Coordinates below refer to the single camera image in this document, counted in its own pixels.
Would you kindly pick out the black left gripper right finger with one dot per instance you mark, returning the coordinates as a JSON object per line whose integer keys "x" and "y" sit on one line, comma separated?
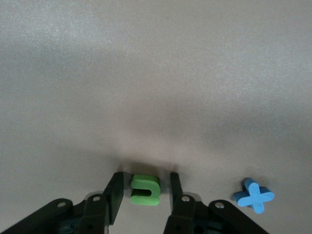
{"x": 195, "y": 219}

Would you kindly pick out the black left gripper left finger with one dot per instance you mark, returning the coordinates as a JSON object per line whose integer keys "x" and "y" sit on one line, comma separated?
{"x": 73, "y": 219}

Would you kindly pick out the green foam letter u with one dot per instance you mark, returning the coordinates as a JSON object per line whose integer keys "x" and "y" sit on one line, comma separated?
{"x": 141, "y": 200}

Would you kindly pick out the blue foam letter x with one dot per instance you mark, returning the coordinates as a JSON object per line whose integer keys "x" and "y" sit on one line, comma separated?
{"x": 256, "y": 197}

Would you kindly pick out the brown table cover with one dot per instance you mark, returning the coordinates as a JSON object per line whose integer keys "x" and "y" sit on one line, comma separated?
{"x": 156, "y": 85}

